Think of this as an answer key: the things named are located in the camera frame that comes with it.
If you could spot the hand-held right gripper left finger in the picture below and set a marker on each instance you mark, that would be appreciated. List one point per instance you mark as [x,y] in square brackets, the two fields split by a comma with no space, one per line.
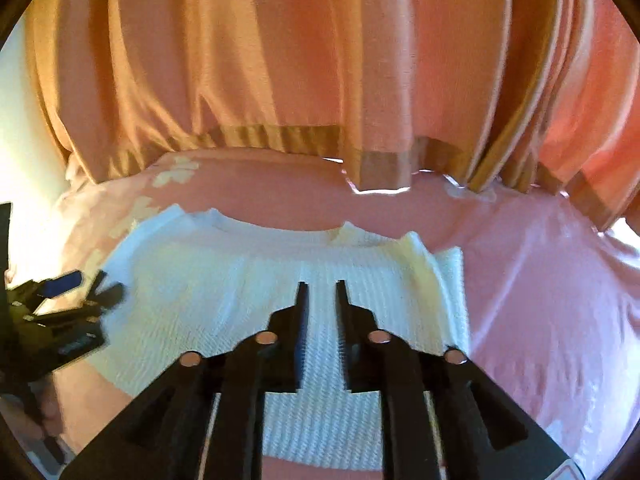
[300,355]

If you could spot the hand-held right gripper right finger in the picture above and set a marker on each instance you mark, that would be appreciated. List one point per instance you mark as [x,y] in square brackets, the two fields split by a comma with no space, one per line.
[345,352]

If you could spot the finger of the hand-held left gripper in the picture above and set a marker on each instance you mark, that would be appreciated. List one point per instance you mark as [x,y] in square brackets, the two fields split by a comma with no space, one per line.
[62,281]
[107,294]

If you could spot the white red black knit sweater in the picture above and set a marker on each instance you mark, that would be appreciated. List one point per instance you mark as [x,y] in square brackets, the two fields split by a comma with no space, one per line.
[200,280]

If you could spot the pink printed bedsheet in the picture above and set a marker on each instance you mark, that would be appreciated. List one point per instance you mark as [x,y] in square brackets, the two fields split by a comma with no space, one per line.
[525,285]

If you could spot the orange curtain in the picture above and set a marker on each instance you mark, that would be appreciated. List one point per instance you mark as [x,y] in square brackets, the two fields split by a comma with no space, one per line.
[300,35]

